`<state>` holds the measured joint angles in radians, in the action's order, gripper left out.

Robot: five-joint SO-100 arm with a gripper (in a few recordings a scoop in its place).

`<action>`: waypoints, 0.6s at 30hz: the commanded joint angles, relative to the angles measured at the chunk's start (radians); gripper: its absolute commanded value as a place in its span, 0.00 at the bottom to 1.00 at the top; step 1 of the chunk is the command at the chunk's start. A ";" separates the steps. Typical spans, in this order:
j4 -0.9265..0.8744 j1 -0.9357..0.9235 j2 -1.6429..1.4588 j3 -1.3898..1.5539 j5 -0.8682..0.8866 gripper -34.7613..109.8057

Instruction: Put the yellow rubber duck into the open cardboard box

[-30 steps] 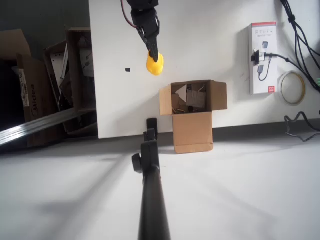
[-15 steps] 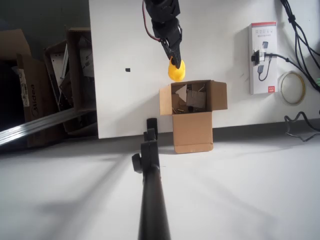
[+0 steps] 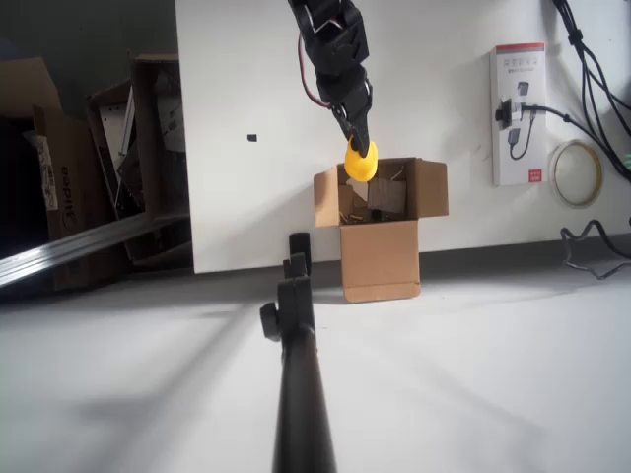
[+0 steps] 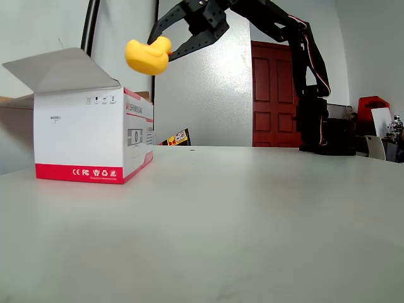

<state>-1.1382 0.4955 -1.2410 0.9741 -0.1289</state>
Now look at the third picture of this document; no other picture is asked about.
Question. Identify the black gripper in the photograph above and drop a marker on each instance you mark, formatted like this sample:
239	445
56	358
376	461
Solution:
351	104

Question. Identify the yellow rubber duck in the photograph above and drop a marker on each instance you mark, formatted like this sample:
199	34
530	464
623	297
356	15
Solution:
362	170

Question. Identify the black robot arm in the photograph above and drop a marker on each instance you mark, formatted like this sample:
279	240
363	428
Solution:
320	15

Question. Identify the small open cardboard box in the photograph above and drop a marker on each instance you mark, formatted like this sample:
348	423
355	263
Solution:
379	261

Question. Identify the white product packaging box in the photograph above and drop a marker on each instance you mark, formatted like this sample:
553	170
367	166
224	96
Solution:
532	74

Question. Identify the white triangular paper piece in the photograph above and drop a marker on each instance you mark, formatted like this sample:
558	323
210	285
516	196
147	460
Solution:
360	189

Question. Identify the grey cardboard piece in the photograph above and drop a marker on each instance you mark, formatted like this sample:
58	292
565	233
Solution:
387	194

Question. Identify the small black white adapter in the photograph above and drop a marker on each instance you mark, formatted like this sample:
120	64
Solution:
503	114

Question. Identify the open carton with metal parts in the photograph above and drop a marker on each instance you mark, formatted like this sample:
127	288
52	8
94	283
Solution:
145	123

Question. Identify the clear tape roll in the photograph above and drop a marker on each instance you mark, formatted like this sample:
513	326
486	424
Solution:
576	204

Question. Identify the perforated metal plate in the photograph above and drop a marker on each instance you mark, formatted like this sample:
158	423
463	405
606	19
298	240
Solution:
114	123

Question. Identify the green connector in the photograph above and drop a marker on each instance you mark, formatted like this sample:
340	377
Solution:
627	161

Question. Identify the large brown Midea carton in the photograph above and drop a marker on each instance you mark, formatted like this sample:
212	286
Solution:
74	187

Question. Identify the white label sticker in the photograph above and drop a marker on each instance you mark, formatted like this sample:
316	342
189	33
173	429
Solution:
45	167

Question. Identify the black camera stand pole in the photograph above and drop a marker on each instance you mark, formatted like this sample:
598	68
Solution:
301	394

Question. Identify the silver aluminium rail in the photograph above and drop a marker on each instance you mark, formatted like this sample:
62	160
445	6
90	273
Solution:
74	244

